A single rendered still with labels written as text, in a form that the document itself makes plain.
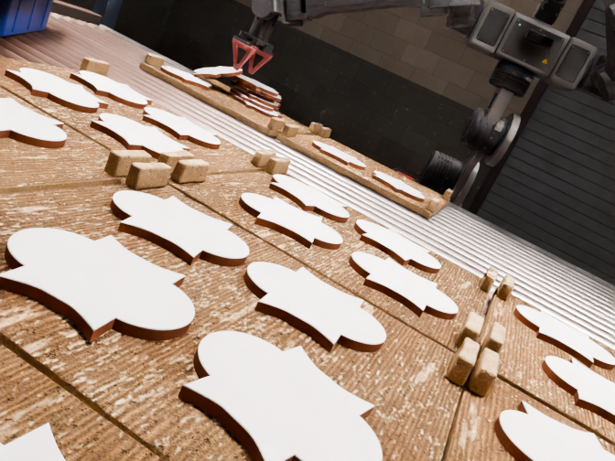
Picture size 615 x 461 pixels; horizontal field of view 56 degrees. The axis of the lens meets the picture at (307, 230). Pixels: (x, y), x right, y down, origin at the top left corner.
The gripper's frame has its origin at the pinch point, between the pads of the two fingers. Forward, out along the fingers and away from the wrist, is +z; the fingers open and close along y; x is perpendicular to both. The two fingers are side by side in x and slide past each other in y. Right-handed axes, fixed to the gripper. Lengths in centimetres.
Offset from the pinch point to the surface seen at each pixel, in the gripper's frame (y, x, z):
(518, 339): 78, 87, 5
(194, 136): 69, 30, 6
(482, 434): 107, 84, 6
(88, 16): -10, -63, 10
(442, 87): -473, -16, -34
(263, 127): 23.6, 22.2, 7.7
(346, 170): 23, 45, 7
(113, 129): 87, 28, 7
